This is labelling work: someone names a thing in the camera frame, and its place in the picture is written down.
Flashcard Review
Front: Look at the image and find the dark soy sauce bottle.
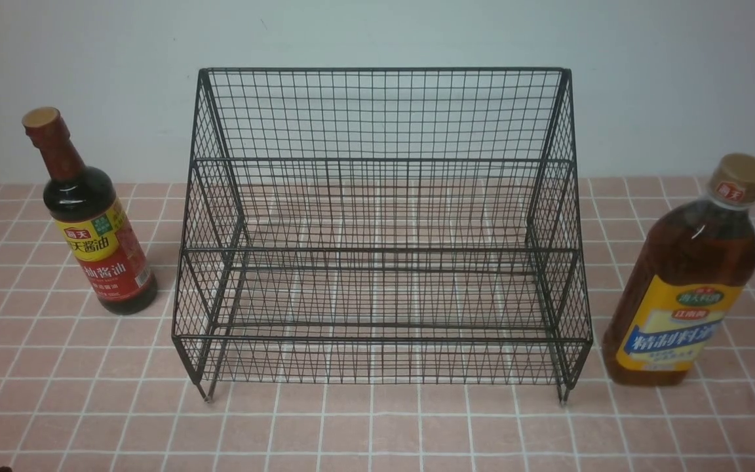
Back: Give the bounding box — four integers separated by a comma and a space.
22, 107, 158, 315

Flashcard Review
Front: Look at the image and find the amber cooking wine bottle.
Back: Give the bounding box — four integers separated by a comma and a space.
600, 153, 755, 387

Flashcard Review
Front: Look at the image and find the black wire mesh shelf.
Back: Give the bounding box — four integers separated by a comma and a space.
171, 67, 594, 404

